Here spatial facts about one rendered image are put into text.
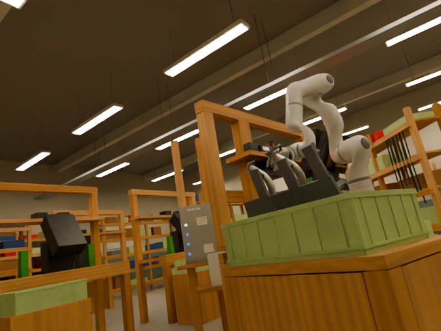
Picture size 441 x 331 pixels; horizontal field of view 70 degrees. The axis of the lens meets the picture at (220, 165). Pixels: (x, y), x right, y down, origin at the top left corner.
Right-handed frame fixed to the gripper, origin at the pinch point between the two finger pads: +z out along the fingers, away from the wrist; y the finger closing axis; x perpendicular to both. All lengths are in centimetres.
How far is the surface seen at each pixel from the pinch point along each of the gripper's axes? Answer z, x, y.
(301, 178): 13.7, 23.3, 9.5
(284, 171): 17.6, 17.8, 10.8
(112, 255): -234, -505, -613
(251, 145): -80, -62, -37
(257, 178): 14.6, 6.2, -0.1
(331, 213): 32, 42, 14
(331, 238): 34, 46, 8
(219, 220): -26, -36, -70
